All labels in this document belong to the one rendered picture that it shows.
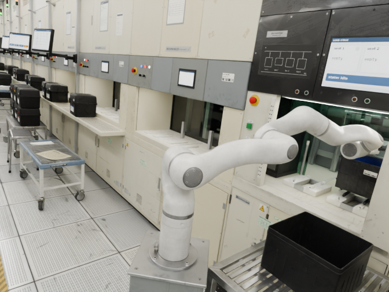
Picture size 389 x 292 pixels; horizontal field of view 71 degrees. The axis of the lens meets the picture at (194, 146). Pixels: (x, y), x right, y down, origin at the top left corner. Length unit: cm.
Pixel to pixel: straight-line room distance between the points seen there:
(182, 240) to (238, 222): 81
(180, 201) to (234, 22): 119
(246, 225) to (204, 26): 133
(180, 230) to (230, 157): 32
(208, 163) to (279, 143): 28
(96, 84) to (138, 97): 151
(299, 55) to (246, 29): 39
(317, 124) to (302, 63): 40
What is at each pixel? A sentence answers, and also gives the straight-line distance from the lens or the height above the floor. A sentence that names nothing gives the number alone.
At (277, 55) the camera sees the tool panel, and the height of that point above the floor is 160.
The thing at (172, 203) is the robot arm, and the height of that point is 100.
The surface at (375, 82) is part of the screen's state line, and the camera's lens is 135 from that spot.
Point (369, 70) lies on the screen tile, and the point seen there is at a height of 155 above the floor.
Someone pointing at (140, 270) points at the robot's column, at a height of 76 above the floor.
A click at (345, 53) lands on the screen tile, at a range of 141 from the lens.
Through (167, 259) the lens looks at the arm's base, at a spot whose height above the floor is 77.
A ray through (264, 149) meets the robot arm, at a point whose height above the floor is 122.
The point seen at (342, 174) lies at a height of 103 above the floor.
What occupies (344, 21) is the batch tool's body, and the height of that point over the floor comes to 175.
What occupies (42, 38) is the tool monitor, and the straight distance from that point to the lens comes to 403.
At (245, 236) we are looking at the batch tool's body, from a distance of 180.
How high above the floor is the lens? 144
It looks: 14 degrees down
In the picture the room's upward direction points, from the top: 7 degrees clockwise
